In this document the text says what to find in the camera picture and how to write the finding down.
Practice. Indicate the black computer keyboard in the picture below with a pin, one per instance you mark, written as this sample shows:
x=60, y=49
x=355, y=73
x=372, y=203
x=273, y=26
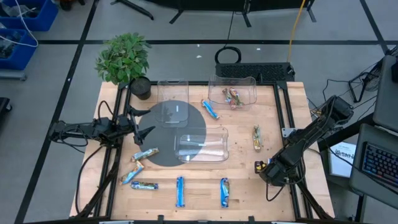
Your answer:
x=381, y=163

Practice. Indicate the silver metal bracket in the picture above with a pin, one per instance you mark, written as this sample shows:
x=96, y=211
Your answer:
x=287, y=132

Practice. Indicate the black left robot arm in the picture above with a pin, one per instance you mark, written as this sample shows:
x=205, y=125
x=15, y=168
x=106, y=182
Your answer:
x=77, y=130

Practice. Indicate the blue wrapper granola bar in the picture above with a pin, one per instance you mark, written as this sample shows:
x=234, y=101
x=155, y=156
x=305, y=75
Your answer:
x=180, y=191
x=210, y=109
x=224, y=193

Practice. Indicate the white printed paper sheet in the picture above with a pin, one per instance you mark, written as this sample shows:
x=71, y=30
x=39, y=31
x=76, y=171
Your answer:
x=342, y=161

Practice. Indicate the black stand leg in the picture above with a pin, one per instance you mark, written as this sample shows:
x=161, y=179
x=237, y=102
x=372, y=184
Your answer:
x=133, y=8

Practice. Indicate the black aluminium table frame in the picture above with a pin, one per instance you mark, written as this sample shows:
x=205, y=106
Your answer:
x=278, y=102

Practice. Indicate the green potted plant black pot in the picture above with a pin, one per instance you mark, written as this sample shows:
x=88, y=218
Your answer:
x=122, y=59

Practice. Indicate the grey keyboard tray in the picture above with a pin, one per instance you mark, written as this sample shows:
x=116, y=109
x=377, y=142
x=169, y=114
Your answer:
x=357, y=174

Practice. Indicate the grey desk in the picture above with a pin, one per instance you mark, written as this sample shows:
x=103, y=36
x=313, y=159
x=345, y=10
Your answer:
x=385, y=93

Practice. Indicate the black partition panel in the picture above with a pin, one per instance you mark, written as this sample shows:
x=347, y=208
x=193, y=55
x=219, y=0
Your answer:
x=233, y=3

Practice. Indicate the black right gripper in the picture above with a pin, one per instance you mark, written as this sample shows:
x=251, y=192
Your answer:
x=278, y=169

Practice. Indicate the black perforated computer case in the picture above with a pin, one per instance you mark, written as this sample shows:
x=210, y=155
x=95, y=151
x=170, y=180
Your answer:
x=248, y=71

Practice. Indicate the clear plastic bin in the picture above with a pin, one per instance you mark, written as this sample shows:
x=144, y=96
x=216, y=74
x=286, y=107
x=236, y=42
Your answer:
x=172, y=93
x=217, y=90
x=202, y=144

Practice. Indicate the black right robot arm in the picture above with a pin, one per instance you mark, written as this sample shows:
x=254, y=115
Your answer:
x=311, y=133

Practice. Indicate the blue plastic crate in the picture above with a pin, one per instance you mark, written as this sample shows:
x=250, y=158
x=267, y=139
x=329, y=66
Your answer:
x=40, y=15
x=21, y=56

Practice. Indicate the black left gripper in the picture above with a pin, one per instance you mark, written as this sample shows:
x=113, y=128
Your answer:
x=124, y=127

